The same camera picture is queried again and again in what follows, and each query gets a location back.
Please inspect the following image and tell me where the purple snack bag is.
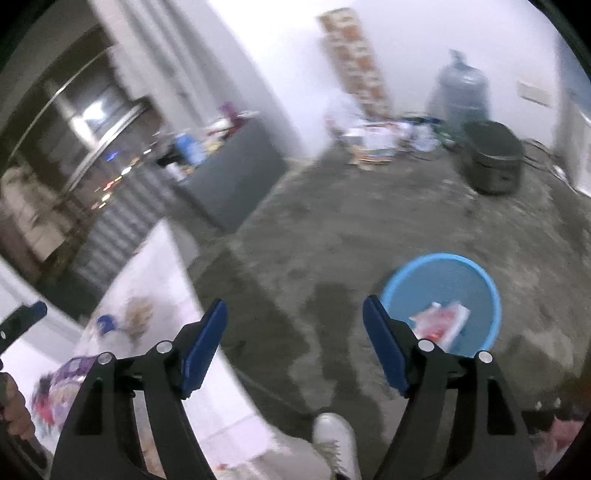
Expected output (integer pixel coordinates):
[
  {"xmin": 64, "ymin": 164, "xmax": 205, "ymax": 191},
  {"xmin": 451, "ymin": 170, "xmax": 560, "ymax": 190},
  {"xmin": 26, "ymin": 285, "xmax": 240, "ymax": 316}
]
[{"xmin": 46, "ymin": 355, "xmax": 100, "ymax": 430}]

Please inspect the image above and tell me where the grey cabinet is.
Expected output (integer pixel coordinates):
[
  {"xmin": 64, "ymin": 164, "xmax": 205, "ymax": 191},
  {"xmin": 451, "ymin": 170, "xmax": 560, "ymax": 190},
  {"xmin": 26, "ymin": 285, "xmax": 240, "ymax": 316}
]
[{"xmin": 173, "ymin": 121, "xmax": 287, "ymax": 232}]

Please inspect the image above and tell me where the hanging beige coat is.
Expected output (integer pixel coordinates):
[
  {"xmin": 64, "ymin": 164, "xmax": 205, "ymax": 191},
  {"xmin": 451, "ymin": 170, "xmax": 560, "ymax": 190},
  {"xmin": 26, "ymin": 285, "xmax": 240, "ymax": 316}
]
[{"xmin": 0, "ymin": 166, "xmax": 61, "ymax": 264}]

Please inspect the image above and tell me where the red floral packet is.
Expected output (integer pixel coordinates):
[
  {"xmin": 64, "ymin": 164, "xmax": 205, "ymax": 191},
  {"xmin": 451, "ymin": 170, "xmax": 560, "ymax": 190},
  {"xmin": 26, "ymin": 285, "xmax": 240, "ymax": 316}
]
[{"xmin": 30, "ymin": 376, "xmax": 61, "ymax": 439}]

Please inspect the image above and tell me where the blue detergent bottle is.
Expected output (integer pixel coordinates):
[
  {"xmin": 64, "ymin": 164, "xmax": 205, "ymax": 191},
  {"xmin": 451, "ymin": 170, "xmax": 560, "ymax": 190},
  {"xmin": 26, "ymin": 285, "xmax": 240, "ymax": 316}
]
[{"xmin": 175, "ymin": 134, "xmax": 206, "ymax": 167}]

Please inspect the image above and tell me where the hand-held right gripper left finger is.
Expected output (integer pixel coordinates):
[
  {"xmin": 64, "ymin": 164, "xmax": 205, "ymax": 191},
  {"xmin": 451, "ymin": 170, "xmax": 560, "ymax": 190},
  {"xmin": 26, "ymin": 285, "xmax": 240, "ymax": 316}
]
[{"xmin": 48, "ymin": 299, "xmax": 229, "ymax": 480}]

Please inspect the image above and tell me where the tall printed cardboard box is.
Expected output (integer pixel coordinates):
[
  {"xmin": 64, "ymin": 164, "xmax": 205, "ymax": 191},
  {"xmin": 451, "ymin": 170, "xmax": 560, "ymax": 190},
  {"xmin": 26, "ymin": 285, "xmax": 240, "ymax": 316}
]
[{"xmin": 318, "ymin": 8, "xmax": 393, "ymax": 118}]

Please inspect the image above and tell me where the white water dispenser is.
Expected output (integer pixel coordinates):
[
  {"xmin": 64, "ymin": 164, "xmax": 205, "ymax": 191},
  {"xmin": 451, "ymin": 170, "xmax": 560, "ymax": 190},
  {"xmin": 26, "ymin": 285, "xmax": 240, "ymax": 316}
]
[{"xmin": 551, "ymin": 99, "xmax": 591, "ymax": 199}]

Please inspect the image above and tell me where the maroon box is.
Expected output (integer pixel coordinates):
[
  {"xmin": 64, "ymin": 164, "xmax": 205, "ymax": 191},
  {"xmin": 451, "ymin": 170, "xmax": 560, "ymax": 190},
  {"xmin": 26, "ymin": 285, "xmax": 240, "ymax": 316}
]
[{"xmin": 219, "ymin": 102, "xmax": 243, "ymax": 132}]

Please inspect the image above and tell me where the black rice cooker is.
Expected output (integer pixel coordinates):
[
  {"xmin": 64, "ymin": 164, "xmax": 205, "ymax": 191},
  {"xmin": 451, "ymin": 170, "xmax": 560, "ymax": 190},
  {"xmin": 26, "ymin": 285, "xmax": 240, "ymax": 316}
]
[{"xmin": 455, "ymin": 120, "xmax": 525, "ymax": 195}]

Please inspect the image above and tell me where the metal balcony railing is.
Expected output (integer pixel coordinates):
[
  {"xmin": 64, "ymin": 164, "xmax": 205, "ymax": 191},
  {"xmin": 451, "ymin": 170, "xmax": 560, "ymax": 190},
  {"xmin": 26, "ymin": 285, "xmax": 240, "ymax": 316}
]
[{"xmin": 0, "ymin": 28, "xmax": 185, "ymax": 305}]

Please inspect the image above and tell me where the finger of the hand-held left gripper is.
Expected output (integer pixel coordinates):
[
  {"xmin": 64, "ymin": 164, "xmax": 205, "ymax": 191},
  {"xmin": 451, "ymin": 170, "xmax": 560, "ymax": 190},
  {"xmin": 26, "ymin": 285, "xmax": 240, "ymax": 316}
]
[{"xmin": 0, "ymin": 301, "xmax": 48, "ymax": 356}]

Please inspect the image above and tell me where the wall socket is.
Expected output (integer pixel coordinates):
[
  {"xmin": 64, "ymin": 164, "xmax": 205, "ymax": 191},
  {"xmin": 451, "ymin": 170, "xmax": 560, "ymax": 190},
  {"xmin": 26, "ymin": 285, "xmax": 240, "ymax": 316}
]
[{"xmin": 516, "ymin": 80, "xmax": 552, "ymax": 108}]

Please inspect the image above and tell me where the clutter of small packets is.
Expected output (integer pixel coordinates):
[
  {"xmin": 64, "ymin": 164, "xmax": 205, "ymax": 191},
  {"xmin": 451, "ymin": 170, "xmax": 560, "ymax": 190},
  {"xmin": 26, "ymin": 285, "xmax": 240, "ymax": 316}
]
[{"xmin": 203, "ymin": 111, "xmax": 259, "ymax": 148}]

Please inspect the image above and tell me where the grey curtain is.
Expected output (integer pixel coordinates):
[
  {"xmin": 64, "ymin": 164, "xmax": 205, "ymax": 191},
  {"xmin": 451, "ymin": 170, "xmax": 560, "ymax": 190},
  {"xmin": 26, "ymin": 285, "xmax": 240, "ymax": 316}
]
[{"xmin": 92, "ymin": 0, "xmax": 278, "ymax": 139}]

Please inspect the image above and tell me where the floral table cover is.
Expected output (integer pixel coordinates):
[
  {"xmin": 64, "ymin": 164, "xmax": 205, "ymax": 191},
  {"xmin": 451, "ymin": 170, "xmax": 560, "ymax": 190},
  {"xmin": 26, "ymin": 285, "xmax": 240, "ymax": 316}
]
[{"xmin": 0, "ymin": 219, "xmax": 282, "ymax": 480}]

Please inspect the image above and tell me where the pile of paper packets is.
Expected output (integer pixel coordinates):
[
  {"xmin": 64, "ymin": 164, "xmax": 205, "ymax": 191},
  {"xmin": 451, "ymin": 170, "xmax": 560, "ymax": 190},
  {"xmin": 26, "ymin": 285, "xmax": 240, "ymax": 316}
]
[{"xmin": 342, "ymin": 115, "xmax": 455, "ymax": 167}]

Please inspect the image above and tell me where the pink plastic bag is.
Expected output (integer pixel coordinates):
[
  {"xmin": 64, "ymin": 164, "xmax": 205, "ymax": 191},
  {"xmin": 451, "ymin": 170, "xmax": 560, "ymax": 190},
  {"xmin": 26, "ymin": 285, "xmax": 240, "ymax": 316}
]
[{"xmin": 531, "ymin": 413, "xmax": 583, "ymax": 467}]

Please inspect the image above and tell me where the empty blue water jug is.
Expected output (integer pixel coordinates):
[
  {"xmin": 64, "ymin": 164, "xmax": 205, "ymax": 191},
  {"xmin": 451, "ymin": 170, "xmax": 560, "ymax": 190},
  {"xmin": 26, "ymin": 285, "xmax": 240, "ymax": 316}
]
[{"xmin": 427, "ymin": 50, "xmax": 490, "ymax": 125}]

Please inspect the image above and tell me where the blue plastic basket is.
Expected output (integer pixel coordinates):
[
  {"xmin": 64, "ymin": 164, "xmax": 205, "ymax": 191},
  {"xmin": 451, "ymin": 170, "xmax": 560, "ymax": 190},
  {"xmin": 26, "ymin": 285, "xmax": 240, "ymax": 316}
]
[{"xmin": 379, "ymin": 253, "xmax": 502, "ymax": 358}]

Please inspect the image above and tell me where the red and white wrapper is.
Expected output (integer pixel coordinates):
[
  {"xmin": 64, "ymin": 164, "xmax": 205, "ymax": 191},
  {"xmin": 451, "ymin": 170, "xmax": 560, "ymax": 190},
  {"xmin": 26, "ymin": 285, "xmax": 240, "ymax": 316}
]
[{"xmin": 409, "ymin": 301, "xmax": 471, "ymax": 350}]

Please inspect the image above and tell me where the person's left hand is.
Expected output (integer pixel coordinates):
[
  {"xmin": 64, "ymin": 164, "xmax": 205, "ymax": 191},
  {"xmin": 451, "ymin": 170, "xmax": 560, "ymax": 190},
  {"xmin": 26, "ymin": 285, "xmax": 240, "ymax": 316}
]
[{"xmin": 0, "ymin": 371, "xmax": 37, "ymax": 441}]

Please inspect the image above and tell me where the person's white shoe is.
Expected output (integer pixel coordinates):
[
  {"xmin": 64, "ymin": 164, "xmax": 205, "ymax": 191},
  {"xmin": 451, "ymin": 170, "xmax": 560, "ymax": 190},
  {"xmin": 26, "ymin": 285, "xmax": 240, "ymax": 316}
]
[{"xmin": 312, "ymin": 413, "xmax": 362, "ymax": 480}]

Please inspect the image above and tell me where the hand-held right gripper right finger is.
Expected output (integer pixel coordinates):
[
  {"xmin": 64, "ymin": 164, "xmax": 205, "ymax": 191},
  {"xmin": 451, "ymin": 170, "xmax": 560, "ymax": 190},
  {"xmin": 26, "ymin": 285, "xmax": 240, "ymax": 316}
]
[{"xmin": 362, "ymin": 294, "xmax": 541, "ymax": 480}]

